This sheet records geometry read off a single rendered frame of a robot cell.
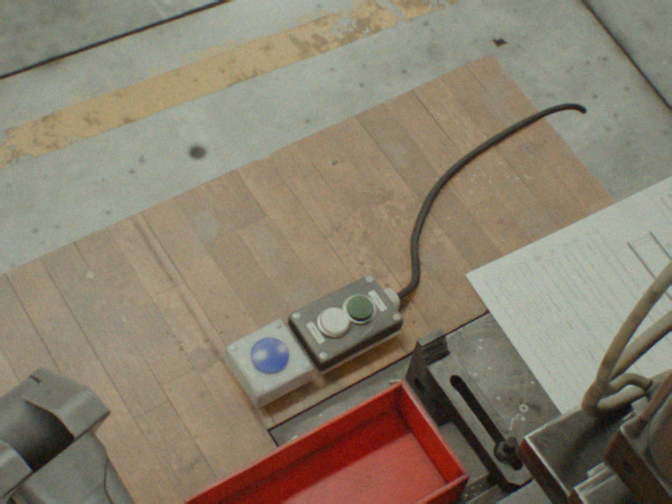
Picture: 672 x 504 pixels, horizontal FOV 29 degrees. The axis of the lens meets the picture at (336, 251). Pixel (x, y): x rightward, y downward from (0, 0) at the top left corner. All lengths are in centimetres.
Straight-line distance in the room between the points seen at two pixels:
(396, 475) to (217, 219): 36
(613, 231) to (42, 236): 130
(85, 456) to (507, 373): 64
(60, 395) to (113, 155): 174
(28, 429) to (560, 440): 45
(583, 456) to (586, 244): 44
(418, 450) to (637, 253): 36
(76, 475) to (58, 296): 56
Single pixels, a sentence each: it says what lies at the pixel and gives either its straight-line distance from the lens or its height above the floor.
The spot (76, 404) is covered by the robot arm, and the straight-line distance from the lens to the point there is 89.
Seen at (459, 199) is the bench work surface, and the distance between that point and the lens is 151.
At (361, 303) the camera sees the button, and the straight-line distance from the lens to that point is 138.
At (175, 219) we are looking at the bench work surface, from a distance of 147.
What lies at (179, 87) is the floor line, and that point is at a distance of 272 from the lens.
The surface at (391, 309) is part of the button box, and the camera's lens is 139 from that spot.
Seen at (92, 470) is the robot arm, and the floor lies 132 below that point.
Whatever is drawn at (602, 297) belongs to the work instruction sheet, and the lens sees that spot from 148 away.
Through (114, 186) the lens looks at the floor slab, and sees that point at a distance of 258.
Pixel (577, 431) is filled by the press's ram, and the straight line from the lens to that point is 113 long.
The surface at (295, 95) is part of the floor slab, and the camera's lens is 272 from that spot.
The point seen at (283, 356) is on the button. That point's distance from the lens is 134.
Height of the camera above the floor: 214
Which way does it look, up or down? 58 degrees down
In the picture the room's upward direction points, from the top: 10 degrees clockwise
